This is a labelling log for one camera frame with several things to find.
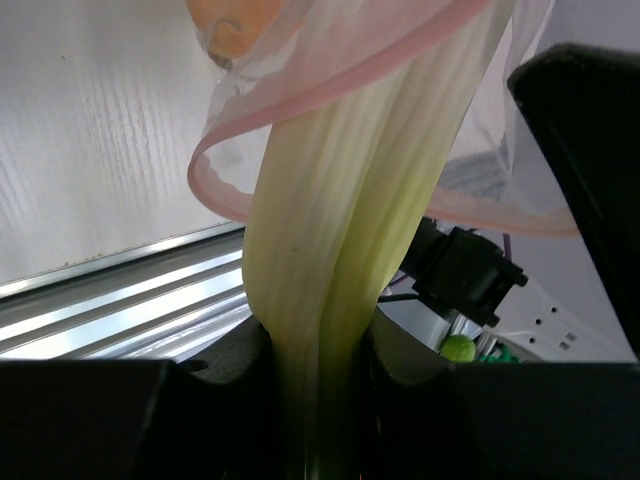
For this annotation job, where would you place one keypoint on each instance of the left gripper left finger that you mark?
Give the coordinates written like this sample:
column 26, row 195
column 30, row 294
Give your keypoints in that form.
column 217, row 416

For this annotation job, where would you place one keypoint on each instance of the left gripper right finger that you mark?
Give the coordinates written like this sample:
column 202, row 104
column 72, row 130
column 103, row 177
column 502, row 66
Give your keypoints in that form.
column 427, row 418

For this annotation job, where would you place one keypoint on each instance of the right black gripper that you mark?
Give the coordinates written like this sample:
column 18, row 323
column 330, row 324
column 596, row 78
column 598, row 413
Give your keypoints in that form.
column 581, row 104

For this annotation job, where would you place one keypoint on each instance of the clear pink-dotted zip bag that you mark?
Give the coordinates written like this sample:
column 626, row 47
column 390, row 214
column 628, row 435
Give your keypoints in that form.
column 318, row 52

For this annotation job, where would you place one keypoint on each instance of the green celery stalks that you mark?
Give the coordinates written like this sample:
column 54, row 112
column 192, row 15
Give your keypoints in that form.
column 340, row 194

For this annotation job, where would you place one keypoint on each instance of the orange purple sweet potato slice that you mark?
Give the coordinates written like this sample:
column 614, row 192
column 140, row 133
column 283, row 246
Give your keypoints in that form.
column 229, row 28

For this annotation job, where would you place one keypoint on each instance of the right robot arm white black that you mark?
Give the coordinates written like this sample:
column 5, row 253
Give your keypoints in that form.
column 462, row 274

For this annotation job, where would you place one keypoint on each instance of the aluminium mounting rail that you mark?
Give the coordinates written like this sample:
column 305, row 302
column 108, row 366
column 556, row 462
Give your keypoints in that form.
column 164, row 305

